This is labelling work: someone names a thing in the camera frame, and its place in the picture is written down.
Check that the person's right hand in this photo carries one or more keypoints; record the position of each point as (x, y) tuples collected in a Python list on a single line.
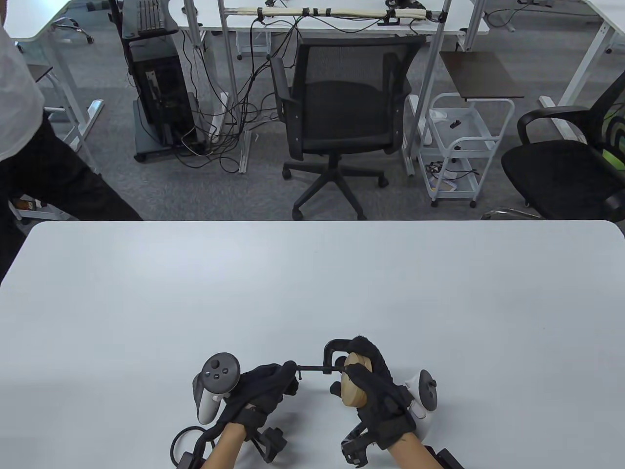
[(385, 405)]

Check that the person's left hand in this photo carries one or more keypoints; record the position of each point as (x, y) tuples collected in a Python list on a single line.
[(261, 391)]

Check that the round wooden disc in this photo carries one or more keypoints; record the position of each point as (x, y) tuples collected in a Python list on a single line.
[(352, 391), (367, 364)]

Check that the black metal clamp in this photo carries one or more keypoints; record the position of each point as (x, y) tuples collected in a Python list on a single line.
[(327, 354)]

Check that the person's right forearm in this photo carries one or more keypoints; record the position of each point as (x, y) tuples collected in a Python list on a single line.
[(412, 454)]

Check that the person's left forearm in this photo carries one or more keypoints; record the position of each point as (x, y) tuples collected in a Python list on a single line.
[(222, 449)]

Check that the grey and white controller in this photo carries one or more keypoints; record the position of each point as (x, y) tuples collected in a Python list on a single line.
[(219, 371), (427, 391)]

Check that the black wrist sensor box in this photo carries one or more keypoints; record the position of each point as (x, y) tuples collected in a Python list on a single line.
[(444, 459), (188, 461)]

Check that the chrome chair base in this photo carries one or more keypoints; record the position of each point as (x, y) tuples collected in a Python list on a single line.
[(512, 211), (87, 35)]

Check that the black computer tower on stand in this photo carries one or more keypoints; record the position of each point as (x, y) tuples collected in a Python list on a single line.
[(146, 144)]

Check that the white power strip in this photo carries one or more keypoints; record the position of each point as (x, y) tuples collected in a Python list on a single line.
[(218, 119)]

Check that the black office chair green back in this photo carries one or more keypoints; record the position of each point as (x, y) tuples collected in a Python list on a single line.
[(556, 176)]

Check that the black mesh office chair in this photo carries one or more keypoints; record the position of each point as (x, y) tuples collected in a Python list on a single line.
[(342, 107)]

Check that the dark wood side table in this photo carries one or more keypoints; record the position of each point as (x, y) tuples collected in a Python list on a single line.
[(41, 72), (481, 75)]

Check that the white desk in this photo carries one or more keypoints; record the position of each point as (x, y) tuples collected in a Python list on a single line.
[(49, 14), (583, 73), (342, 25)]

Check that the black keyboard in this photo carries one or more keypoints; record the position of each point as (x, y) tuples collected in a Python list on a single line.
[(149, 14)]

